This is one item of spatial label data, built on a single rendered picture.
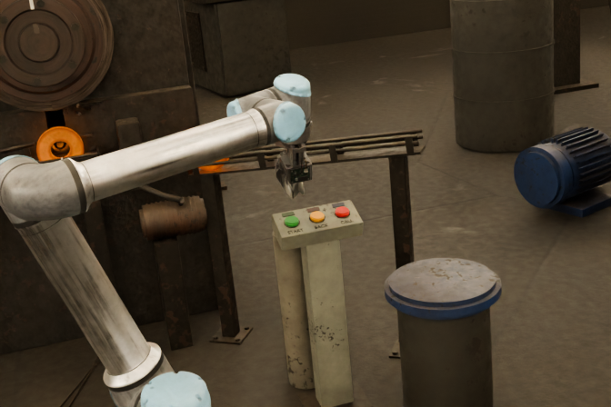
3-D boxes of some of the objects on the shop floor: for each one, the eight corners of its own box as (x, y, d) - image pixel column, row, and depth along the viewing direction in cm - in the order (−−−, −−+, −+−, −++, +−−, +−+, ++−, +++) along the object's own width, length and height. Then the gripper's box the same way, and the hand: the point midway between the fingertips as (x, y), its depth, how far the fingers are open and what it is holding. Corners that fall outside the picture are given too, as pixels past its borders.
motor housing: (158, 338, 310) (136, 200, 294) (218, 325, 315) (199, 189, 299) (163, 354, 298) (139, 211, 282) (225, 342, 303) (205, 200, 287)
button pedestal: (290, 398, 264) (268, 211, 246) (363, 381, 270) (347, 196, 251) (304, 425, 249) (283, 229, 231) (381, 406, 255) (365, 213, 236)
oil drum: (438, 136, 535) (431, -8, 509) (523, 122, 549) (520, -19, 523) (482, 159, 481) (476, -1, 454) (575, 143, 494) (575, -14, 468)
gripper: (282, 150, 215) (284, 214, 228) (315, 143, 218) (315, 208, 230) (272, 132, 222) (275, 196, 235) (305, 125, 224) (305, 190, 237)
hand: (291, 193), depth 234 cm, fingers closed
